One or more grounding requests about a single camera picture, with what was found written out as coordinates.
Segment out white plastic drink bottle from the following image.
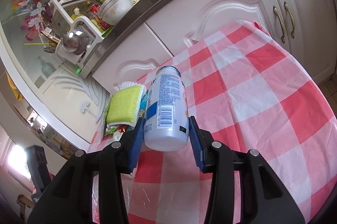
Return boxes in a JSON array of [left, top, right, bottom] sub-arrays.
[[144, 66, 189, 152]]

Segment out white kitchen cabinets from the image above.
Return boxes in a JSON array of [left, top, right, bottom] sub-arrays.
[[92, 0, 336, 93]]

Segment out green snack packet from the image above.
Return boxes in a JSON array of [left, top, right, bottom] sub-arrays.
[[105, 108, 129, 135]]

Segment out blue snack packet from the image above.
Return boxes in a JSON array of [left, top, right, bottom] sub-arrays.
[[138, 90, 148, 118]]

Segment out yellow green sponge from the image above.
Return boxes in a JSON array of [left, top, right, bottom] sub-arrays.
[[106, 81, 146, 127]]

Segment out red white checkered tablecloth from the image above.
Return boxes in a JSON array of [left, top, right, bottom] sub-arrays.
[[123, 21, 336, 223]]

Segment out steel ladle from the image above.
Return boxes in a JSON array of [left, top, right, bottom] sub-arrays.
[[43, 31, 90, 54]]

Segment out white ceramic bowl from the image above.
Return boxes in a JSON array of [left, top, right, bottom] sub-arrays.
[[98, 0, 133, 26]]

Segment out white dish rack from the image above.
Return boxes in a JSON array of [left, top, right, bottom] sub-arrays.
[[49, 0, 103, 68]]

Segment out brass cabinet handle left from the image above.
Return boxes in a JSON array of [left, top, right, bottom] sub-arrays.
[[273, 6, 286, 43]]

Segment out brass cabinet handle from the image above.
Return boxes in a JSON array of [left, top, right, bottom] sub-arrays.
[[273, 6, 286, 43], [284, 1, 296, 39]]

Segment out brass cabinet handle right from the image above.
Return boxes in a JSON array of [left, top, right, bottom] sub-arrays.
[[284, 1, 296, 39]]

